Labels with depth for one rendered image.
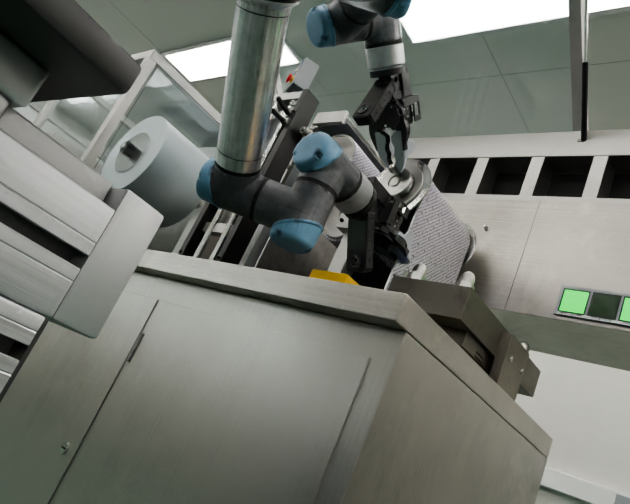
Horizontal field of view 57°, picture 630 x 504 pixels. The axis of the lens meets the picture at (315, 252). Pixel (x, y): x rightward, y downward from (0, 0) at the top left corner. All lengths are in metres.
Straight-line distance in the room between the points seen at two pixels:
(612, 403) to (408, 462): 2.98
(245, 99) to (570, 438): 3.16
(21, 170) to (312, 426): 0.53
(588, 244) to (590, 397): 2.42
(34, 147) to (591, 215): 1.27
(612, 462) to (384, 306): 3.01
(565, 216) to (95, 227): 1.25
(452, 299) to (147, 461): 0.55
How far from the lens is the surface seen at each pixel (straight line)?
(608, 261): 1.40
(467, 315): 1.02
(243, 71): 0.86
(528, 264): 1.44
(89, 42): 0.32
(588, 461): 3.70
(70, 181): 0.36
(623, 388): 3.77
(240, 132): 0.90
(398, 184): 1.25
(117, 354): 1.13
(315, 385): 0.79
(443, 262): 1.32
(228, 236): 1.29
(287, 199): 0.93
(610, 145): 1.58
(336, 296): 0.79
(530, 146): 1.65
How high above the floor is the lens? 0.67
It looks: 18 degrees up
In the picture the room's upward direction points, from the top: 25 degrees clockwise
